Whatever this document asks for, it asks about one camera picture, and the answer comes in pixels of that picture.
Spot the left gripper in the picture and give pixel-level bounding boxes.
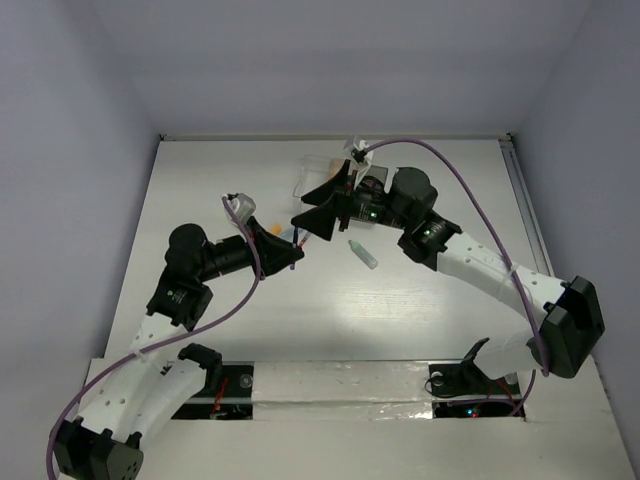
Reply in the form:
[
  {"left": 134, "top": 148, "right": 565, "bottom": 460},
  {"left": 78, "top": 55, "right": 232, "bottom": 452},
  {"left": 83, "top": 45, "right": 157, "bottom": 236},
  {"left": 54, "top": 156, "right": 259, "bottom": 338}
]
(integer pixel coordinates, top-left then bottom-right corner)
[{"left": 196, "top": 217, "right": 303, "bottom": 282}]

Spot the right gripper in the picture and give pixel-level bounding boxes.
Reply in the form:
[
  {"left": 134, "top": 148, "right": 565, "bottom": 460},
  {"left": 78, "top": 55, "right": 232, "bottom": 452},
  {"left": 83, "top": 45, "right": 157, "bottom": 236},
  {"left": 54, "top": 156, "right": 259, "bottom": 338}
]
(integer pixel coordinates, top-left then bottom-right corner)
[{"left": 291, "top": 159, "right": 413, "bottom": 241}]

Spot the dark purple pen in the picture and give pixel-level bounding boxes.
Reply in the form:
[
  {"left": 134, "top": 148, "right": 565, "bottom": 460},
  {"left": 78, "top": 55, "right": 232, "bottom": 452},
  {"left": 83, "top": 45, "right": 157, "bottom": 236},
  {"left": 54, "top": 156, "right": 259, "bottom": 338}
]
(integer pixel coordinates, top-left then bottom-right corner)
[{"left": 290, "top": 227, "right": 299, "bottom": 271}]

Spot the green glue tube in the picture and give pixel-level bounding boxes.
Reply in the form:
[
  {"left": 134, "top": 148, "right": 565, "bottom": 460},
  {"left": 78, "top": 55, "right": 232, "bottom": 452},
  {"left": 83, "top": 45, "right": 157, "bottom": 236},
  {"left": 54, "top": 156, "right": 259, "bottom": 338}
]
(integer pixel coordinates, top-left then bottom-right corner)
[{"left": 348, "top": 240, "right": 379, "bottom": 270}]

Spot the red patterned pen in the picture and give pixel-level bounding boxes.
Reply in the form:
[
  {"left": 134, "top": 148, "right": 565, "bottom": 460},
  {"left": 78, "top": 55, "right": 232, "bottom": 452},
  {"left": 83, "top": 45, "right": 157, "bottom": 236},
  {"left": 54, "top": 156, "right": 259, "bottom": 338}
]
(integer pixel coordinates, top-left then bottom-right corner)
[{"left": 298, "top": 232, "right": 311, "bottom": 248}]

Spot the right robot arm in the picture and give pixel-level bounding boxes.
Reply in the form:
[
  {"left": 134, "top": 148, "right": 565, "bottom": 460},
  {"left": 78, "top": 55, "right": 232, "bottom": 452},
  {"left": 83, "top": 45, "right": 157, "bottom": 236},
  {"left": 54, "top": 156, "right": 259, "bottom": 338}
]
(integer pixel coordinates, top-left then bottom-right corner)
[{"left": 291, "top": 165, "right": 605, "bottom": 392}]

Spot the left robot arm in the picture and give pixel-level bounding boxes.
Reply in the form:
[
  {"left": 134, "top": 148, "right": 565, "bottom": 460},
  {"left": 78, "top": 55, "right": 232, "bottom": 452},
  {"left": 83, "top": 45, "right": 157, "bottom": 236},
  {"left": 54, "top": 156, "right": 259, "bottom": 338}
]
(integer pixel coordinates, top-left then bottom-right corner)
[{"left": 47, "top": 218, "right": 304, "bottom": 479}]

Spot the blue glue tube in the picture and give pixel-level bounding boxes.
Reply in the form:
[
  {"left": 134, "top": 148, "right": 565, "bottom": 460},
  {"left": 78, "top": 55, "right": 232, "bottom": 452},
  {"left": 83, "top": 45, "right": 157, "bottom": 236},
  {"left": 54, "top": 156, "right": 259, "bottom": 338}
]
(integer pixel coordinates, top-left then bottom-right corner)
[{"left": 279, "top": 227, "right": 295, "bottom": 243}]

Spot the clear plastic container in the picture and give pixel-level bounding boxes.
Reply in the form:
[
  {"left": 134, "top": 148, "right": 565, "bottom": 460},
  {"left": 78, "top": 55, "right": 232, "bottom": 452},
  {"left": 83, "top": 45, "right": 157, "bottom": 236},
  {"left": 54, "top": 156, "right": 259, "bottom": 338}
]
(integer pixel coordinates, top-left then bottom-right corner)
[{"left": 292, "top": 154, "right": 332, "bottom": 213}]

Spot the orange plastic container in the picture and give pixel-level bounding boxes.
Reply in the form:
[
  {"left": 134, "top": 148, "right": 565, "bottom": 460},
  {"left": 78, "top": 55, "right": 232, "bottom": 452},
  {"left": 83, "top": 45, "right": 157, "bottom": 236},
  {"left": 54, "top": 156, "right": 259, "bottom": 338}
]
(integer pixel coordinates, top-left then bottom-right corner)
[{"left": 328, "top": 158, "right": 351, "bottom": 180}]

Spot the dark grey plastic container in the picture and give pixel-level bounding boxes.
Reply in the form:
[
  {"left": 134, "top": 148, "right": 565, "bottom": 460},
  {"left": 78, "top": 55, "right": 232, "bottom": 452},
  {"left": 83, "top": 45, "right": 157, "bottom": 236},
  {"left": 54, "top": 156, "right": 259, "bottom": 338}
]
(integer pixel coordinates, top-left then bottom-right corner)
[{"left": 360, "top": 166, "right": 389, "bottom": 192}]

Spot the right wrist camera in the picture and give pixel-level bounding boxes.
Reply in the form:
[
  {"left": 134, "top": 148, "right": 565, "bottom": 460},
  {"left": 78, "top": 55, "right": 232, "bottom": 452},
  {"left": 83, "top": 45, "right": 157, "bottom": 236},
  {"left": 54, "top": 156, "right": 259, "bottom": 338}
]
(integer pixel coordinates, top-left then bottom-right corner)
[{"left": 343, "top": 136, "right": 372, "bottom": 173}]

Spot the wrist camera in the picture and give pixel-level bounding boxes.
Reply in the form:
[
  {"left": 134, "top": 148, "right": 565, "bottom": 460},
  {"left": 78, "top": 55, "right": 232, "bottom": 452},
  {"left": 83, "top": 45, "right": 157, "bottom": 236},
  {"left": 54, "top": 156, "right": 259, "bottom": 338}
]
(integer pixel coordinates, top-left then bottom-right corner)
[
  {"left": 343, "top": 136, "right": 372, "bottom": 173},
  {"left": 222, "top": 193, "right": 256, "bottom": 222}
]

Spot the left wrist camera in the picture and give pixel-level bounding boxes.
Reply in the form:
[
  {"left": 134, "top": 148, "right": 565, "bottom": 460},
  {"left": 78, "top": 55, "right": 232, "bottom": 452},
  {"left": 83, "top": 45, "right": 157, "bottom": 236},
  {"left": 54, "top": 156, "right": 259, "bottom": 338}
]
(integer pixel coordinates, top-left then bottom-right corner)
[{"left": 222, "top": 193, "right": 256, "bottom": 222}]

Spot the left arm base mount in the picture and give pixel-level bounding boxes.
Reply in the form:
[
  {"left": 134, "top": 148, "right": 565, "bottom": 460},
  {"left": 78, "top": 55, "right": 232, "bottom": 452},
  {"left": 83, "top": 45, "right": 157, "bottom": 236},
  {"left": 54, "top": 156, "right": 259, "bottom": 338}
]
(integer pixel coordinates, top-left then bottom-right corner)
[{"left": 172, "top": 363, "right": 254, "bottom": 421}]

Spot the aluminium rail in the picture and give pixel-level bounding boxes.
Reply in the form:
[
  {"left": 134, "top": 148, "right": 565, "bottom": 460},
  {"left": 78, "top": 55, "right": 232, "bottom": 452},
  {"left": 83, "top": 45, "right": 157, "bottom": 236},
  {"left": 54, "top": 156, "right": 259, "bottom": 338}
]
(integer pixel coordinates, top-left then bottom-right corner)
[{"left": 499, "top": 139, "right": 579, "bottom": 356}]

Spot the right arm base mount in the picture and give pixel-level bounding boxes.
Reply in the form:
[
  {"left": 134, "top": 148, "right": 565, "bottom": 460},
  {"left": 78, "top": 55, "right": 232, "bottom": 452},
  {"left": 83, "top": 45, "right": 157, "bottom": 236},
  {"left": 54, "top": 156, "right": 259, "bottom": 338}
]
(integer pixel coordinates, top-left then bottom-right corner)
[{"left": 424, "top": 338, "right": 525, "bottom": 419}]

